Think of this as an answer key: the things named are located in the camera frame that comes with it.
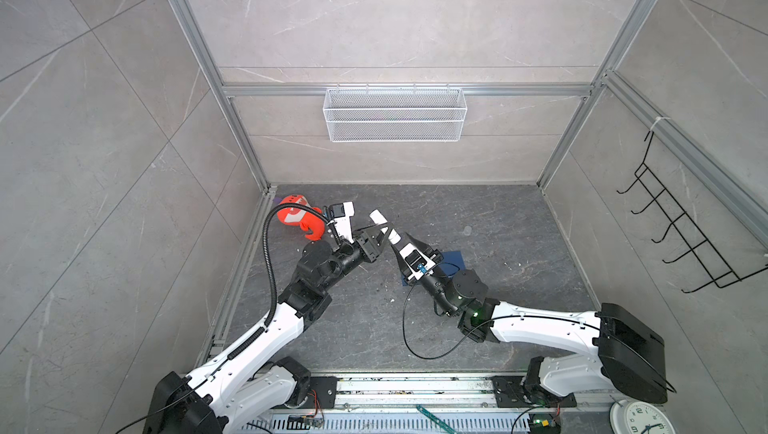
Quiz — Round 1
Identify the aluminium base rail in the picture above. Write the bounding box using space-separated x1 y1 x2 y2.
238 373 623 433

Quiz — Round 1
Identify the blue envelope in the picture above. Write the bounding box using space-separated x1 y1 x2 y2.
439 250 466 278

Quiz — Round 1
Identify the red plush toy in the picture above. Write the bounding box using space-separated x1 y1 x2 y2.
277 194 325 241

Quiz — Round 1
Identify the black wire hook rack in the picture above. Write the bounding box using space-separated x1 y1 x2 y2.
616 131 767 295

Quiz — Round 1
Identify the white glue stick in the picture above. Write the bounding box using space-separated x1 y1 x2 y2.
369 209 401 245

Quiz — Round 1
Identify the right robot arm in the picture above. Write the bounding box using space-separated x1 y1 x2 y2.
388 233 676 404

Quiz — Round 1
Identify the white analog clock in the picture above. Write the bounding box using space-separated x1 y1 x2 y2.
609 400 676 434

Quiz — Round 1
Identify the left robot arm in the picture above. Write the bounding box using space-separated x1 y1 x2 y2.
121 202 401 433

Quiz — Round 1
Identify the white wire basket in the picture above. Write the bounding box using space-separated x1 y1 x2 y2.
323 87 468 143

